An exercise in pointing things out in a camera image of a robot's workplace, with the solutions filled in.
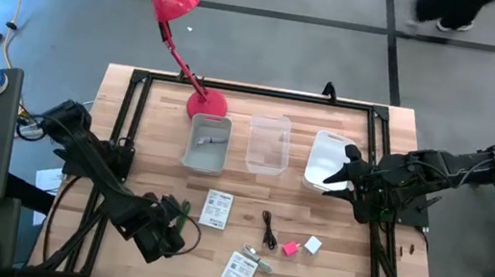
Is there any coiled grey cable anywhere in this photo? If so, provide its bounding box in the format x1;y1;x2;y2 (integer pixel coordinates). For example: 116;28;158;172
194;134;229;152

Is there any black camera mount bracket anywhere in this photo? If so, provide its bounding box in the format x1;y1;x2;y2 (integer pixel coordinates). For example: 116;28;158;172
320;79;340;104

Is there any white cable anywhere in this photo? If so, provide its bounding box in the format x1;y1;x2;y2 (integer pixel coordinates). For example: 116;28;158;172
238;241;277;275

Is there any pink charger cube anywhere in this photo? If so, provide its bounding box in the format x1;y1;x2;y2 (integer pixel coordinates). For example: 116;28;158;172
281;239;301;259

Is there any white charger cube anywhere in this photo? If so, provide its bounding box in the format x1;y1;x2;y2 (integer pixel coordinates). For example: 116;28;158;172
302;234;324;257

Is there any black cable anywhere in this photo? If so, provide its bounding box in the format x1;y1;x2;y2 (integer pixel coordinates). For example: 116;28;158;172
257;210;283;252

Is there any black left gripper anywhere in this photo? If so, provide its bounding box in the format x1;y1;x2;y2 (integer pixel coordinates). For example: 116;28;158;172
128;190;194;269

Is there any clear plastic bin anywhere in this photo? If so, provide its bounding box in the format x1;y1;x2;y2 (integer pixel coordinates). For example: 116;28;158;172
242;112;296;179

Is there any white plastic bin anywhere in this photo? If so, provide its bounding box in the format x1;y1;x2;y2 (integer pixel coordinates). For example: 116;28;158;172
301;127;360;198

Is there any green cable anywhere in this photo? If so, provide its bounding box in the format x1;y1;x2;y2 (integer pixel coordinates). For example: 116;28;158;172
176;200;192;234

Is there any person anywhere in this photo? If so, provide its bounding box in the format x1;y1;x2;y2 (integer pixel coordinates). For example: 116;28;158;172
406;0;495;41

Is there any black aluminium table frame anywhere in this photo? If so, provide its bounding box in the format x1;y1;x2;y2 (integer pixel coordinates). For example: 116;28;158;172
29;57;463;277

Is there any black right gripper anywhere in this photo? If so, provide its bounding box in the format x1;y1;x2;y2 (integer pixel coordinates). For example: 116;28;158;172
317;140;405;228

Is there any grey plastic bin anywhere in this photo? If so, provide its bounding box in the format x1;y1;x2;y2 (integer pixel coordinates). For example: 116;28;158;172
179;111;235;178

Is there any white paper sheet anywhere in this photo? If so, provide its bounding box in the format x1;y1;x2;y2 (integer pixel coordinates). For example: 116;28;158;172
29;164;64;229

